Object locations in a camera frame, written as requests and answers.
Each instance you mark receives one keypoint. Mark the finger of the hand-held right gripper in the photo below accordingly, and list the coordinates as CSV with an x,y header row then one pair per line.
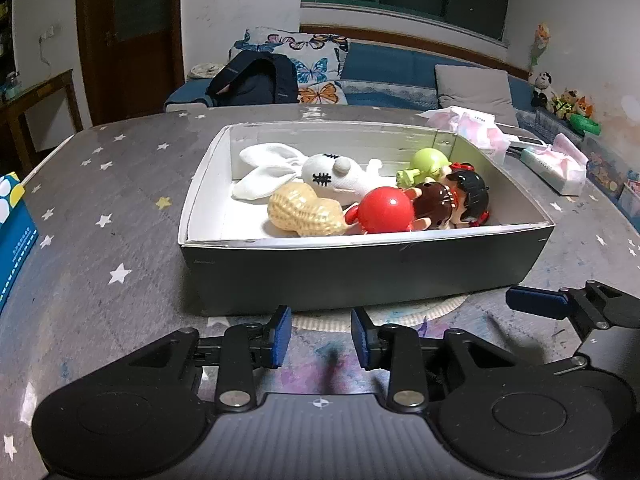
x,y
535,299
607,355

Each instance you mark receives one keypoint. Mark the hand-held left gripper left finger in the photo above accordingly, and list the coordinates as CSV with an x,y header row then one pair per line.
x,y
280,336

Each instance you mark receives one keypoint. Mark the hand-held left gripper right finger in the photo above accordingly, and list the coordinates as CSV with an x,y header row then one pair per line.
x,y
358,338

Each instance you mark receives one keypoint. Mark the grey cardboard box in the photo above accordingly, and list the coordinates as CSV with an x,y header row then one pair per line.
x,y
350,275

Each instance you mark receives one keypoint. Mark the beige peanut toy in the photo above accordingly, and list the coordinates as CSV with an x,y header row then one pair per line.
x,y
300,210

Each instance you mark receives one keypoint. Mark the black-haired doll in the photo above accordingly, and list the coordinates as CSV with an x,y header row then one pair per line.
x,y
470,185

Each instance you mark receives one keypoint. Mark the red round-headed toy figure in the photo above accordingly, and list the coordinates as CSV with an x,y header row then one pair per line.
x,y
385,210

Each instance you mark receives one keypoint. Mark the brown-haired doll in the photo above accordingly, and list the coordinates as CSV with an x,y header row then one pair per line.
x,y
435,200

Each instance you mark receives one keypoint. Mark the white rabbit plush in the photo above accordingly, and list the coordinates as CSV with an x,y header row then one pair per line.
x,y
330,172

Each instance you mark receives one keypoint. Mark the green round-headed toy figure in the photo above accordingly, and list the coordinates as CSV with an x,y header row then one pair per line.
x,y
427,160

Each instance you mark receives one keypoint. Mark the pink white packet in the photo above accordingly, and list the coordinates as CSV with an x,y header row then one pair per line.
x,y
555,170

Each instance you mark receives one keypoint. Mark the small clear storage box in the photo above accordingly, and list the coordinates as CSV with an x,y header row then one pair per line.
x,y
631,205

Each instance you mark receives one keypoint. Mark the clear storage box with toys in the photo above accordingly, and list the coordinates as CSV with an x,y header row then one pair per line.
x,y
610,167

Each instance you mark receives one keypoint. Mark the white flat case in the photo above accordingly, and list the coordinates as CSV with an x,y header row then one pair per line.
x,y
525,136

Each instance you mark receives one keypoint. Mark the green plastic bowl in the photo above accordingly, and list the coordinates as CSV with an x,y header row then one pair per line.
x,y
585,124

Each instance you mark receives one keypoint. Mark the pink and white tissue pack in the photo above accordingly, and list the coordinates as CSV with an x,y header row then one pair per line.
x,y
470,127

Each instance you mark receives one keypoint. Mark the grey star-print tablecloth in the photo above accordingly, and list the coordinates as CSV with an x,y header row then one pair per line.
x,y
100,260

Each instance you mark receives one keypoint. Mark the plush with yellow-green vest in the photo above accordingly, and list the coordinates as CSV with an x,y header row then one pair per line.
x,y
562,104

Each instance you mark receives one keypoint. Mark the orange fox plush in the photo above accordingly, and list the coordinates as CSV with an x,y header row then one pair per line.
x,y
584,106

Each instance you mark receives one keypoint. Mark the panda plush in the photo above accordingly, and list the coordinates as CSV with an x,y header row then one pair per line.
x,y
541,87

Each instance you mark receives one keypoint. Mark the grey pillow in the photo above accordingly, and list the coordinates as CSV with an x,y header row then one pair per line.
x,y
475,90

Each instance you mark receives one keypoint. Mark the dark blue backpack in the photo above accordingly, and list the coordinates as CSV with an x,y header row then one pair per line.
x,y
250,80

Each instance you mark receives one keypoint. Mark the blue sofa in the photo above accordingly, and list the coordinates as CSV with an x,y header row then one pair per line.
x,y
390,65

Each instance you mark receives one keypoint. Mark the white patterned cloth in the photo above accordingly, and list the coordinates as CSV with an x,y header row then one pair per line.
x,y
206,70

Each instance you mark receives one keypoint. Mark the butterfly print pillow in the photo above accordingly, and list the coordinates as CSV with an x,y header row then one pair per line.
x,y
315,60

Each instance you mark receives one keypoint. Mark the blue cardboard box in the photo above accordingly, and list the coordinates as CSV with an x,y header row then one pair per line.
x,y
15,240

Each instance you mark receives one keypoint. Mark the brown wooden door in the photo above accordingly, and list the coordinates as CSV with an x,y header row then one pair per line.
x,y
130,60

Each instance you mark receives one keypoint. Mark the wooden side table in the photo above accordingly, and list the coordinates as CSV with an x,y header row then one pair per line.
x,y
45,90

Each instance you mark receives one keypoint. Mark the small glass jar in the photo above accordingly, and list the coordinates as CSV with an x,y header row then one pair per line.
x,y
11,87

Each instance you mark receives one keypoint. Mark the orange and green wall doll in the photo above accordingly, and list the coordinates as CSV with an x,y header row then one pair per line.
x,y
541,42

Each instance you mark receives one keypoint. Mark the wooden wall rail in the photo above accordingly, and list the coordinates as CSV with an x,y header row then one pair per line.
x,y
400,40

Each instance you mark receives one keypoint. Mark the white wall socket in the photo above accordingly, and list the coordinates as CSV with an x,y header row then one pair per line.
x,y
49,33

